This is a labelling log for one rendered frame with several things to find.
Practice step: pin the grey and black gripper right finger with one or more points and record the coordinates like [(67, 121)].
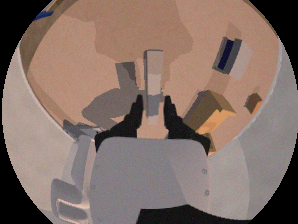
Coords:
[(178, 129)]

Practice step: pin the small orange-brown block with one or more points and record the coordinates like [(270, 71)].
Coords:
[(254, 103)]

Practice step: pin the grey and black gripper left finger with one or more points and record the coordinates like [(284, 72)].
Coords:
[(126, 127)]

